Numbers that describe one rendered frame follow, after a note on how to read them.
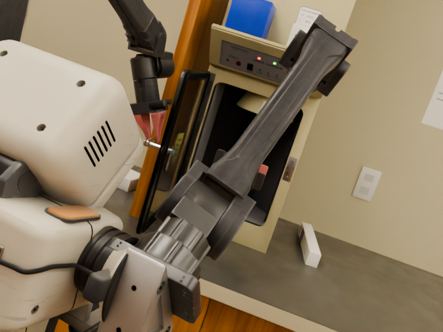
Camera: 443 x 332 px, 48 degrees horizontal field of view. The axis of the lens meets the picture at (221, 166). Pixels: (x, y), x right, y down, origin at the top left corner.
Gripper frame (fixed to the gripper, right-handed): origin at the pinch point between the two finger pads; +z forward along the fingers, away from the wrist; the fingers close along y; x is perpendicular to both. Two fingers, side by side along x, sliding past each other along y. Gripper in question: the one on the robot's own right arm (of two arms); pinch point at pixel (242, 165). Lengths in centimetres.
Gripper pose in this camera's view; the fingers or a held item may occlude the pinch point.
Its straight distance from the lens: 136.2
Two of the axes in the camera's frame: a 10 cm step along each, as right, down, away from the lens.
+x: -3.0, 9.2, 2.4
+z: 2.0, -1.9, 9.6
